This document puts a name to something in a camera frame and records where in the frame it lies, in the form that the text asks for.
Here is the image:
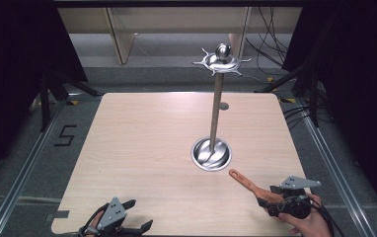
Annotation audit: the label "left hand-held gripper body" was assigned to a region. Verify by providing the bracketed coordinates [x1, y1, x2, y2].
[96, 197, 142, 237]

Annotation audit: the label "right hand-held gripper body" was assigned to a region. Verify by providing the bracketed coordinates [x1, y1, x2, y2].
[268, 175, 322, 220]

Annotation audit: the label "orange-brown spatula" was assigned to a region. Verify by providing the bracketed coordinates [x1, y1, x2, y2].
[228, 168, 284, 206]

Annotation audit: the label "person's left hand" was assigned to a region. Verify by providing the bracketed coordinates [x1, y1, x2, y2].
[77, 210, 107, 237]

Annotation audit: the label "person's right hand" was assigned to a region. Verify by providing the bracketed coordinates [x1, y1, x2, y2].
[276, 193, 333, 237]

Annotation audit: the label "black metal stand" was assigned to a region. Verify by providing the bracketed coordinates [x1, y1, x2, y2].
[255, 61, 323, 128]
[38, 69, 105, 133]

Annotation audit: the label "metal utensil stand with hooks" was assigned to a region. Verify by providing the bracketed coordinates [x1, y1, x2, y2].
[190, 42, 253, 173]

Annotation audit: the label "black curtain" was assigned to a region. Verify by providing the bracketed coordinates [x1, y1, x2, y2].
[280, 0, 377, 216]
[0, 0, 90, 194]

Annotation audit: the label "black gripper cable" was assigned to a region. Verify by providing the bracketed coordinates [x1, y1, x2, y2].
[311, 197, 339, 237]

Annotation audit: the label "aluminium floor rail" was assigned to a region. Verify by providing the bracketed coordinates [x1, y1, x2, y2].
[295, 98, 377, 237]
[0, 100, 66, 237]

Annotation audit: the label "black floor cables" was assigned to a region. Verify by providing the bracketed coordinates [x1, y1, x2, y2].
[282, 104, 314, 130]

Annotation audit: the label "bundle of black hanging cables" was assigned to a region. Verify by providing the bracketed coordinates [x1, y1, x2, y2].
[245, 7, 293, 68]

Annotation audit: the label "light wooden desk frame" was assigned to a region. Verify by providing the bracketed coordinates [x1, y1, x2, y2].
[57, 7, 303, 65]

